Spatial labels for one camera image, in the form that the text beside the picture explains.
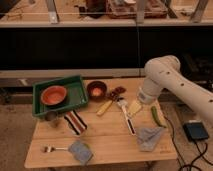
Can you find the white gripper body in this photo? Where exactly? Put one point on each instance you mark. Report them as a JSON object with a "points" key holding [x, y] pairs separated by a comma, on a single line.
{"points": [[144, 98]]}

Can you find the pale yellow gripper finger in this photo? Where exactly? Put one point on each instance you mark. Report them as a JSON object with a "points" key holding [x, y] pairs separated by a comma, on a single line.
{"points": [[134, 107]]}

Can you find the grey towel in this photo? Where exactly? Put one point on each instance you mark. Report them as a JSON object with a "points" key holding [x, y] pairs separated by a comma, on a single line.
{"points": [[148, 138]]}

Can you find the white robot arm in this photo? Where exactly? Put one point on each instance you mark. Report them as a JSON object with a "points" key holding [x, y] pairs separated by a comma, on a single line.
{"points": [[164, 73]]}

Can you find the dark purple bowl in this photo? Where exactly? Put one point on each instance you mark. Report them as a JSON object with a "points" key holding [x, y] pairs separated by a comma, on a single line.
{"points": [[96, 90]]}

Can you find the orange bowl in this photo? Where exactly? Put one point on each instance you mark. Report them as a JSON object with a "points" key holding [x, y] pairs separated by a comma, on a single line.
{"points": [[53, 95]]}

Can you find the green chili pepper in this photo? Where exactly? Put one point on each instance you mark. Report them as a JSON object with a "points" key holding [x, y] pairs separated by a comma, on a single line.
{"points": [[155, 117]]}

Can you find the dark red toy food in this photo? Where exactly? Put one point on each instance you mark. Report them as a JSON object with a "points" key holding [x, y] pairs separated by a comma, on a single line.
{"points": [[114, 94]]}

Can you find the black foot pedal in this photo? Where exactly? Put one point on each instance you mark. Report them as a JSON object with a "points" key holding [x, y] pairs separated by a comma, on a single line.
{"points": [[195, 131]]}

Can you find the striped cloth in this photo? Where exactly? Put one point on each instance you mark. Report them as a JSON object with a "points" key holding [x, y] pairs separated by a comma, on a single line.
{"points": [[75, 122]]}

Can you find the blue grey sponge cloth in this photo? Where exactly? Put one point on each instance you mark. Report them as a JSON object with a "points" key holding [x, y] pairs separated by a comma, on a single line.
{"points": [[81, 152]]}

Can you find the green plastic tray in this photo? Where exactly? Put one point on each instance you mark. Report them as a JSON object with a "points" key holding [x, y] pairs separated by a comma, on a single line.
{"points": [[76, 95]]}

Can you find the small metal fork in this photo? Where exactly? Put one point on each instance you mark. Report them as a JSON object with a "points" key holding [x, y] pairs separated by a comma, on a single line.
{"points": [[49, 149]]}

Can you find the white handled spatula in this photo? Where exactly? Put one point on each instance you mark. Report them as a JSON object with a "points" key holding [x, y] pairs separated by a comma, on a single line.
{"points": [[122, 103]]}

